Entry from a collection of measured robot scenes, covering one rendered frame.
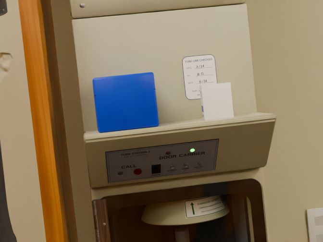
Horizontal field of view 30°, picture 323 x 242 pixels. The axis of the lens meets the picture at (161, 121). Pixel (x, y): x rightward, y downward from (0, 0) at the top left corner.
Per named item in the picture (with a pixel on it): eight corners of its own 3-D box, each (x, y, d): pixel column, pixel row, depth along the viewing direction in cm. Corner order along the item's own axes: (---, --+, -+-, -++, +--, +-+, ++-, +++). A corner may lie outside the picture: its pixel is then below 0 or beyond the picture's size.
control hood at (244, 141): (89, 186, 108) (82, 131, 108) (263, 165, 112) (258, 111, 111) (89, 197, 97) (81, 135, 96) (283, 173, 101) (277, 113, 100)
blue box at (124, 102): (97, 129, 107) (92, 79, 107) (153, 123, 108) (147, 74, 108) (98, 133, 97) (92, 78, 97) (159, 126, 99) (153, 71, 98)
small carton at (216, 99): (202, 118, 107) (199, 85, 107) (230, 115, 107) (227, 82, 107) (204, 120, 102) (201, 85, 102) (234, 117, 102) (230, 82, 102)
